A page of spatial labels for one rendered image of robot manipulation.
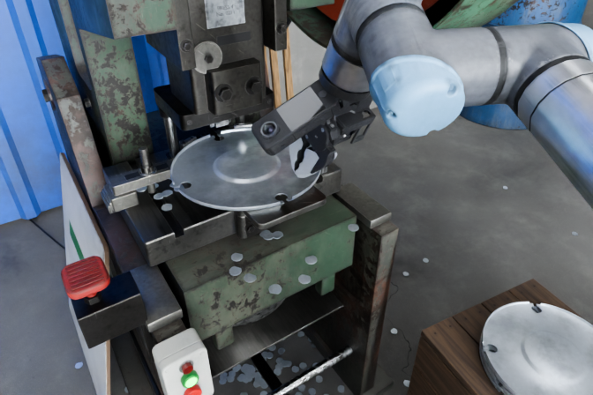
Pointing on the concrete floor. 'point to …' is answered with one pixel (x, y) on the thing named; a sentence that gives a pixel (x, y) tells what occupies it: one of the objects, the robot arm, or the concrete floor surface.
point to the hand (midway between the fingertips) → (296, 171)
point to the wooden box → (466, 346)
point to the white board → (74, 234)
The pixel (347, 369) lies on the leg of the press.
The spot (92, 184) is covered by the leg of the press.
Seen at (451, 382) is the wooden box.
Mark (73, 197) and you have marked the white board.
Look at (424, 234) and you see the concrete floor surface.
